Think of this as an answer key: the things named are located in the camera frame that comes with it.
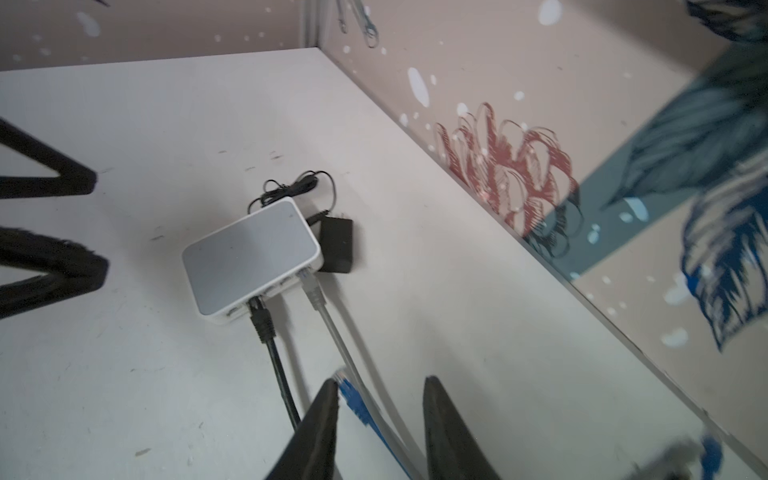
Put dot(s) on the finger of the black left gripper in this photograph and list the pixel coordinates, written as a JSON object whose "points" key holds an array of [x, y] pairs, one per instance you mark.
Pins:
{"points": [[72, 179], [61, 270]]}

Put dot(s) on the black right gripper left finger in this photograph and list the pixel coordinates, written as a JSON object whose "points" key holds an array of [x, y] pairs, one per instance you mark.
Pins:
{"points": [[310, 454]]}

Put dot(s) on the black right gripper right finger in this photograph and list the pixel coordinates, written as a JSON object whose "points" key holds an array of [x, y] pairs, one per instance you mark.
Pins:
{"points": [[451, 450]]}

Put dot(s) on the white network switch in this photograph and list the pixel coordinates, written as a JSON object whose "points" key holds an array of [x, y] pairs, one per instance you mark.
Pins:
{"points": [[259, 255]]}

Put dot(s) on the black adapter with cord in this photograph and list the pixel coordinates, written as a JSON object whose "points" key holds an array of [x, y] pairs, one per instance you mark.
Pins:
{"points": [[336, 234]]}

